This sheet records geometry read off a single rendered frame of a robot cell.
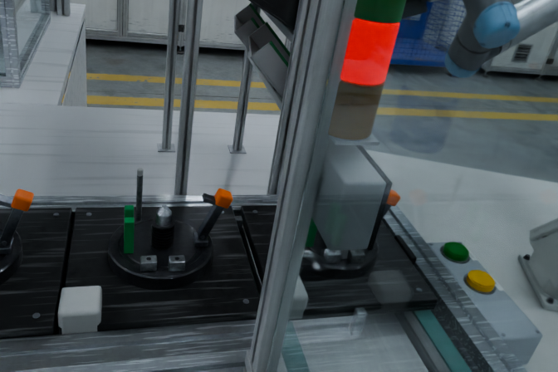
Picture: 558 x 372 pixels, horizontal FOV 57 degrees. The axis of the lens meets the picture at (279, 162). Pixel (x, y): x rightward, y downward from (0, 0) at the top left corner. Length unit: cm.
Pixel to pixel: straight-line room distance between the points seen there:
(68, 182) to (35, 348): 52
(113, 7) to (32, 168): 359
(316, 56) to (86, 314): 40
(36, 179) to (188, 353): 60
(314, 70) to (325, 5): 5
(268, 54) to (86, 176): 48
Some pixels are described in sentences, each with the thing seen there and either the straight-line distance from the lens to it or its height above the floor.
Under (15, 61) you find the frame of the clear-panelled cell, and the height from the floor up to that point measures 93.
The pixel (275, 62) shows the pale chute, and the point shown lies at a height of 118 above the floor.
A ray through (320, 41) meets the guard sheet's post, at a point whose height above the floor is 134.
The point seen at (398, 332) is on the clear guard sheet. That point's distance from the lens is 33.
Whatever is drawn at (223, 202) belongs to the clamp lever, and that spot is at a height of 106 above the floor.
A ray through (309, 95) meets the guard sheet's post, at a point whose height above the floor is 130.
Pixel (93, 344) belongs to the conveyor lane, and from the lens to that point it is 65.
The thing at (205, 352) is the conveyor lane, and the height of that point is 96.
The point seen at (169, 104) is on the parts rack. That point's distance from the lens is 119.
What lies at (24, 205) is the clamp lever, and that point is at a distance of 69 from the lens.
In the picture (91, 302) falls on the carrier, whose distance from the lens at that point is 65.
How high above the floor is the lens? 144
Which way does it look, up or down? 28 degrees down
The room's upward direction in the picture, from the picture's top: 10 degrees clockwise
